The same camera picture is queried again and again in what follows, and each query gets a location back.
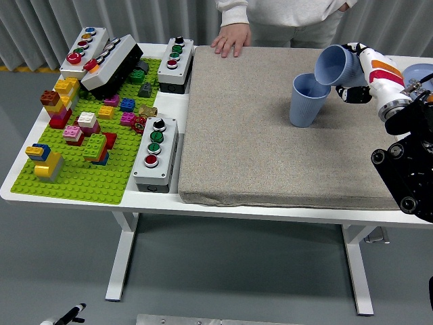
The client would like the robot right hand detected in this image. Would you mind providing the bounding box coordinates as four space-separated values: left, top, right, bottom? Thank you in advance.
335 41 413 108

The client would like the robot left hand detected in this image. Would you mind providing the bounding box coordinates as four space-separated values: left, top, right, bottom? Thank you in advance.
39 303 87 325

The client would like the person's right hand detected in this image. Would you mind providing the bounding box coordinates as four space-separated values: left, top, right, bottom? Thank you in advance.
211 22 252 58

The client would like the blue ribbed plastic cup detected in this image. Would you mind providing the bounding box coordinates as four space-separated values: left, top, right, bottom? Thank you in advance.
288 72 332 129
314 44 368 87

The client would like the light blue plate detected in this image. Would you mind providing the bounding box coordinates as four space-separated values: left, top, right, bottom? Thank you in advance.
402 63 433 92

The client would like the small four-button control box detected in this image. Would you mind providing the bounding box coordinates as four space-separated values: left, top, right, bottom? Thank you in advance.
157 36 195 95

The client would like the person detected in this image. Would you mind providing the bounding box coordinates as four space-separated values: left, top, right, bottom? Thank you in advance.
211 0 358 58

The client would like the white table leg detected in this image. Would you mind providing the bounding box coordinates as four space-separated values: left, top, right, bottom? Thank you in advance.
340 223 375 317
105 211 139 302

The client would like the grey-brown cushion mat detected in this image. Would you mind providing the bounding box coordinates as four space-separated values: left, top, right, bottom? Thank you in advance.
178 45 417 210

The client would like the grey pleated curtain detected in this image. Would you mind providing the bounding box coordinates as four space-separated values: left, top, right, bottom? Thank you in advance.
0 0 433 74

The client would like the grey metal plate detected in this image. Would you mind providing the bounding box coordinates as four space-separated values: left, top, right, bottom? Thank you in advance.
135 313 305 325

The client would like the tilted white black-based button box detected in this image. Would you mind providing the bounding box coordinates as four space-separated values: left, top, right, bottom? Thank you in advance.
80 34 145 101

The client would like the large four-button control box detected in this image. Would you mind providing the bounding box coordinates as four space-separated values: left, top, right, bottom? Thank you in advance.
132 116 179 194

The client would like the green brick baseplate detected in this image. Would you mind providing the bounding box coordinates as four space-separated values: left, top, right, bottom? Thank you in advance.
9 58 162 206

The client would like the white five-button control box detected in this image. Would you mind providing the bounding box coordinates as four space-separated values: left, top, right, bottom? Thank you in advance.
59 26 110 81

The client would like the yellow blue grey brick duck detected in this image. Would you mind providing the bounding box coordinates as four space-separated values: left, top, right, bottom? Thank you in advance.
25 143 65 184

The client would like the white and pink brick stack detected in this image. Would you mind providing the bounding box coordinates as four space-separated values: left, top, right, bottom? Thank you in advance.
77 111 101 136

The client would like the green orange blue brick stack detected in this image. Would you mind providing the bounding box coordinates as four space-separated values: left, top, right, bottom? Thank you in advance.
82 133 110 167

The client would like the yellow white green brick stack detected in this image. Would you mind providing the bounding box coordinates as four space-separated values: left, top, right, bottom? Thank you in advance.
53 77 81 111

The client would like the pink and red brick stack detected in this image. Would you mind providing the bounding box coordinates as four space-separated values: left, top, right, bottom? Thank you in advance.
62 125 85 147

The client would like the brown yellow red brick tower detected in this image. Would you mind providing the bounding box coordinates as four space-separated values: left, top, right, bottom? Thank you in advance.
39 89 74 130

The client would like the brass valve with red handle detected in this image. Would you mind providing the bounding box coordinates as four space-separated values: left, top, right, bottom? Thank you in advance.
131 104 159 134

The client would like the grey bracket under table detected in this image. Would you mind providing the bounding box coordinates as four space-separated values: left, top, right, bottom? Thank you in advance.
363 226 390 244

